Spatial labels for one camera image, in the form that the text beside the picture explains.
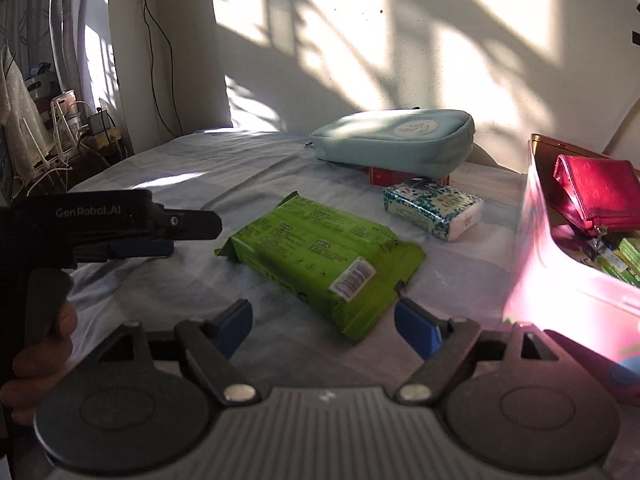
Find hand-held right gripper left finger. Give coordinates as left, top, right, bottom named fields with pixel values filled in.
left=97, top=298, right=263, bottom=407

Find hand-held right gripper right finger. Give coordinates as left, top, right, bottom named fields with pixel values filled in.
left=393, top=298, right=561, bottom=405

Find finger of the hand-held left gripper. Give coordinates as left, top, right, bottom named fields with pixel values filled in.
left=102, top=238, right=175, bottom=262
left=150, top=204, right=224, bottom=241

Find green wet wipes pack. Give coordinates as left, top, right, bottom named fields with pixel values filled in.
left=215, top=191, right=427, bottom=345

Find pink biscuit tin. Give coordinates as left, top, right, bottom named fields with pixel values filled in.
left=502, top=132, right=640, bottom=406

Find long green toothpaste box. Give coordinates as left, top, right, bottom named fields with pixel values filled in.
left=595, top=252, right=640, bottom=289

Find magenta coin purse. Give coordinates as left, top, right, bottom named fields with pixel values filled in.
left=552, top=154, right=640, bottom=238

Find person's left hand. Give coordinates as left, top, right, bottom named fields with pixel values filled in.
left=0, top=301, right=79, bottom=428

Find yellowish power strip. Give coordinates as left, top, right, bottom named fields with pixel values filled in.
left=80, top=127, right=123, bottom=154

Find teal patterned tissue pack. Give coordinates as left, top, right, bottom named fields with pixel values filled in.
left=382, top=178, right=485, bottom=243

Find beige hanging cloth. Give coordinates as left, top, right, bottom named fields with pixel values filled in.
left=0, top=45, right=51, bottom=181

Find red flat box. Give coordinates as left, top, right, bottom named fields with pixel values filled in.
left=369, top=165, right=451, bottom=188

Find light blue zip pouch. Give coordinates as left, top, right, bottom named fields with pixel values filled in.
left=305, top=107, right=476, bottom=179

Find sheer window curtain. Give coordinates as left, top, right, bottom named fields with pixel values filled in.
left=0, top=0, right=113, bottom=126

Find dark wall cable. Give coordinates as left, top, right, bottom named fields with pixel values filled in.
left=131, top=0, right=183, bottom=138

